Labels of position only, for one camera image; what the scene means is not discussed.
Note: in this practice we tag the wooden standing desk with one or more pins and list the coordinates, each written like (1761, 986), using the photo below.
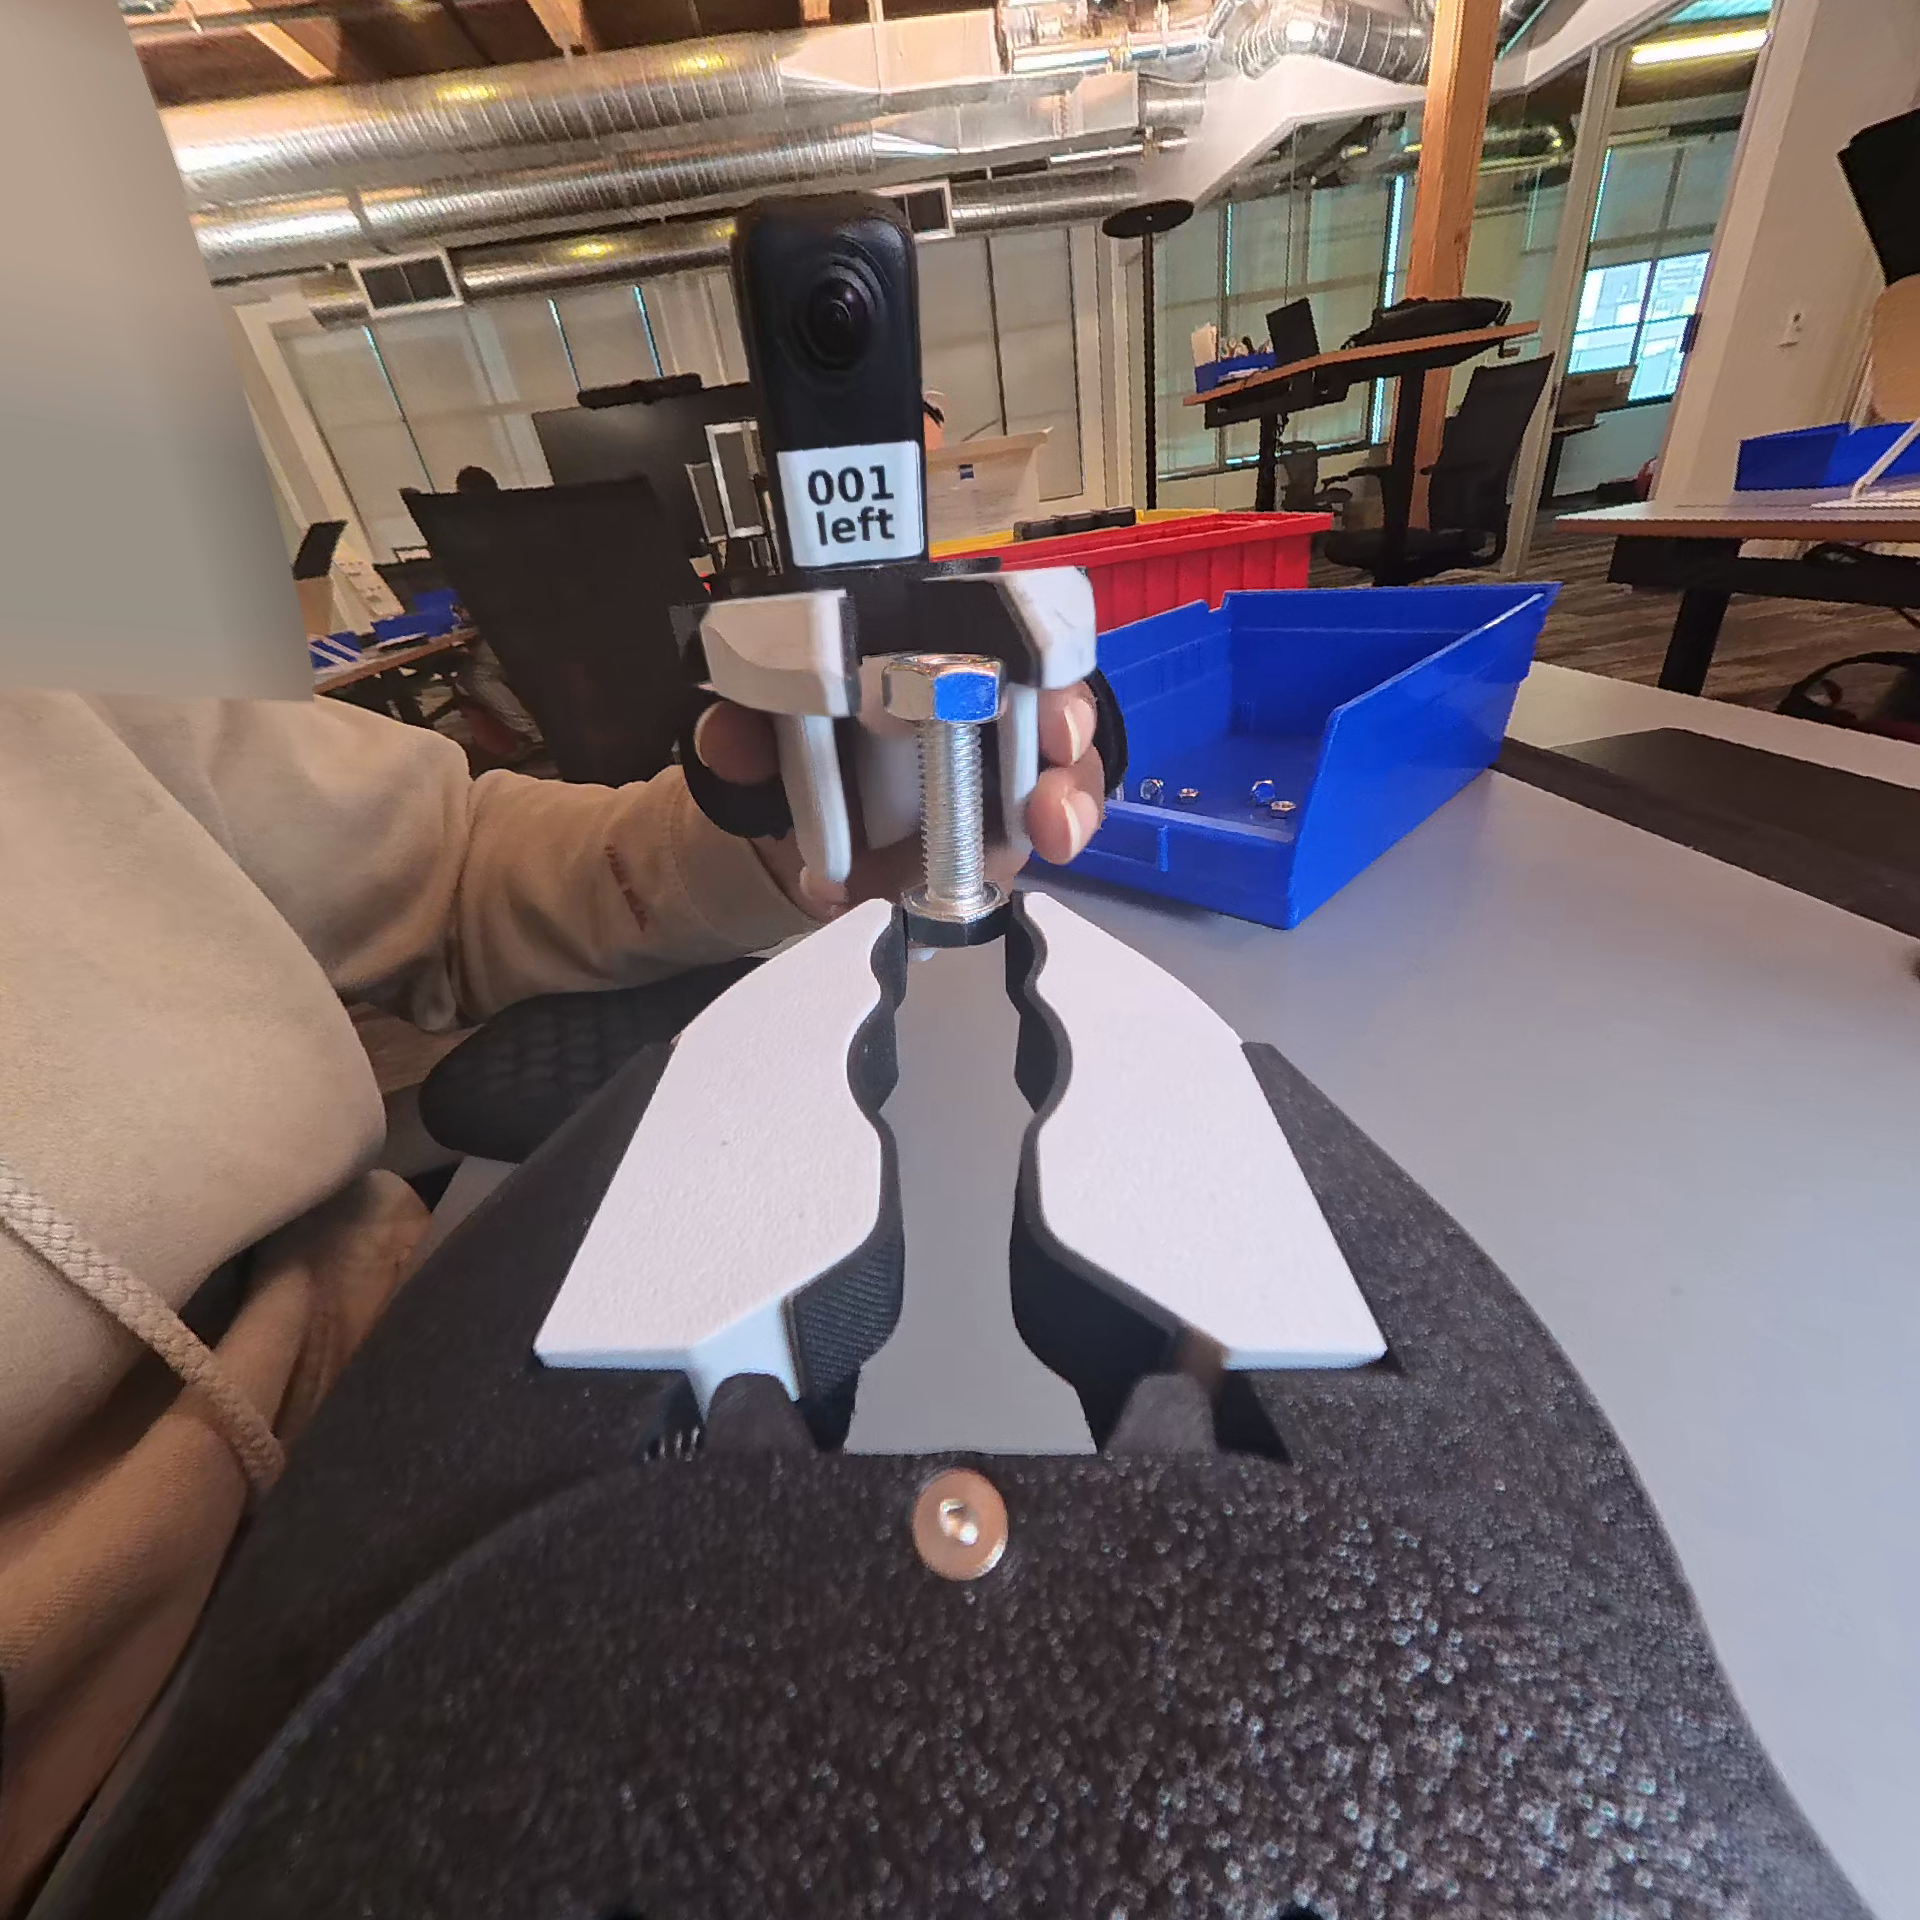
(1364, 338)

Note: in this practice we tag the person's left hand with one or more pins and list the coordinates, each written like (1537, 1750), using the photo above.
(1057, 826)

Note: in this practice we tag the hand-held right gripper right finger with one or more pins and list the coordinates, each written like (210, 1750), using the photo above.
(1200, 1186)

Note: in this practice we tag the person's left forearm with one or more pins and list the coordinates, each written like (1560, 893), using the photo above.
(539, 871)

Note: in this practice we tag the person's torso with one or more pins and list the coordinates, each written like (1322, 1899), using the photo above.
(152, 1111)

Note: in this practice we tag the wooden office desk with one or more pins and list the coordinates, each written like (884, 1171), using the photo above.
(1740, 517)

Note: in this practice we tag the black backpack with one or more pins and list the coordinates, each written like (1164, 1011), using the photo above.
(1435, 317)

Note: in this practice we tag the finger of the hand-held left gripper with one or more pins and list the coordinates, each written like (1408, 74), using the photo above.
(786, 661)
(1057, 645)

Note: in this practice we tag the red plastic bin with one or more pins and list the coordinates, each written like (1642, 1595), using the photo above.
(1200, 571)

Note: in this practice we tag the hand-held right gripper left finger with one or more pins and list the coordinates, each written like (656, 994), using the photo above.
(720, 1186)

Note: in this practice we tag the blue plastic bin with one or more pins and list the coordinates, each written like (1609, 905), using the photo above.
(1411, 795)
(1816, 457)

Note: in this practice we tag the black wrist rest pad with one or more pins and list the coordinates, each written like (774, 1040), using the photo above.
(571, 1065)

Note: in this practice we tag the black computer monitor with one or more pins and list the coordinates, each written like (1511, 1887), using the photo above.
(1890, 194)

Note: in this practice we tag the black mesh office chair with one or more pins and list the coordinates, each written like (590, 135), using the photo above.
(571, 631)

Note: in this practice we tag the black floor lamp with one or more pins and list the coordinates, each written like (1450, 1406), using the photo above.
(1151, 362)

